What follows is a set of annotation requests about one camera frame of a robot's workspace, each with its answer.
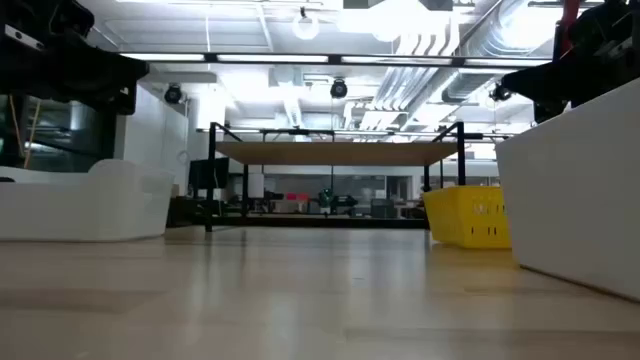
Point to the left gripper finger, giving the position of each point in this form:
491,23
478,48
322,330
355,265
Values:
125,81
125,67

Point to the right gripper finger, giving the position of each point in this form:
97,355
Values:
527,87
525,76

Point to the white glossy plastic bin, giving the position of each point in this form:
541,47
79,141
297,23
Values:
575,200
125,200

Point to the yellow plastic mesh basket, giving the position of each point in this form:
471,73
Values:
465,220

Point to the background black robot arm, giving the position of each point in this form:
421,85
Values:
345,201

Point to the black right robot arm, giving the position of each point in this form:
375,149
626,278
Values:
610,25

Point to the black ceiling spotlight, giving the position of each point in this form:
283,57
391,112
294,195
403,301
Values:
499,93
173,94
338,88

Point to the dark glass partition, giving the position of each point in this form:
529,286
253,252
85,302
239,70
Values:
60,130

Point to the white ceiling pipe bundle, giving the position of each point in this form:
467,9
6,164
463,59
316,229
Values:
410,85

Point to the black computer monitor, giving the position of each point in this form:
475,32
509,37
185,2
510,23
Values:
207,174

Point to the grey cabinet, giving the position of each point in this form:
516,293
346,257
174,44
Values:
384,209

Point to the red storage box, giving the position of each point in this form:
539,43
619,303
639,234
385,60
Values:
297,196

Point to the silver ventilation duct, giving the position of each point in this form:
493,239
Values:
465,85

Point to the wooden shelf with black frame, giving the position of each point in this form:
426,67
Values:
330,154

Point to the black aluminium table frame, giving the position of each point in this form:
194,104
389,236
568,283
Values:
325,222

